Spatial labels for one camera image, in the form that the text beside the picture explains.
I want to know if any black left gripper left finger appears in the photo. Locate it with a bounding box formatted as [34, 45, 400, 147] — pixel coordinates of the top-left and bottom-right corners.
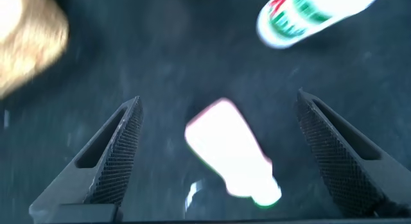
[28, 96, 144, 224]

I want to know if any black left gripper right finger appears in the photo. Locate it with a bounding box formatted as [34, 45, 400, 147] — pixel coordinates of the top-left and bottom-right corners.
[294, 88, 411, 218]

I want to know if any pink lotion tube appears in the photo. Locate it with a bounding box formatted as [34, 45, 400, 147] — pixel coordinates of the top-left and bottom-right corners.
[184, 98, 283, 208]

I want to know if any white milk drink bottle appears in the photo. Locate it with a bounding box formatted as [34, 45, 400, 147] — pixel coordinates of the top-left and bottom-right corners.
[256, 0, 385, 50]

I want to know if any wicker basket with utensils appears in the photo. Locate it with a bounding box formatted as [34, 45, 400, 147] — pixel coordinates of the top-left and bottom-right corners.
[0, 0, 70, 99]

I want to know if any short white scrap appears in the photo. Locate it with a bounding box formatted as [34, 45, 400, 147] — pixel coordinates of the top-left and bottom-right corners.
[184, 178, 205, 212]

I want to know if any black table cloth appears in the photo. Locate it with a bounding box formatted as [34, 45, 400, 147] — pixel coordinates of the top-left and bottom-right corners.
[0, 0, 411, 224]

